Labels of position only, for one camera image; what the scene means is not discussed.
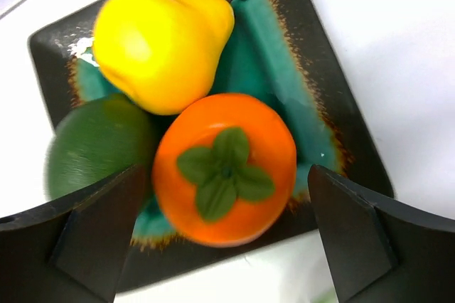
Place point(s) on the yellow fake pear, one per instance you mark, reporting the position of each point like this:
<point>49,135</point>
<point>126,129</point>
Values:
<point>162,54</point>

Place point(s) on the green fake lime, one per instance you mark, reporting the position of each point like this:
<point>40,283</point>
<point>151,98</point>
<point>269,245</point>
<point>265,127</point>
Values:
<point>97,139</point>

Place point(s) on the square black teal plate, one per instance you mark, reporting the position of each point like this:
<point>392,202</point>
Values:
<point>280,54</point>

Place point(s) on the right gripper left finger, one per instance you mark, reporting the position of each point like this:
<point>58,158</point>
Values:
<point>72,249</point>

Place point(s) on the orange fake persimmon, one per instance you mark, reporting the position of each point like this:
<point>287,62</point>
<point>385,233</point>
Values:
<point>225,170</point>

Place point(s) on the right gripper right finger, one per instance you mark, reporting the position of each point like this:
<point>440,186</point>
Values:
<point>379,249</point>

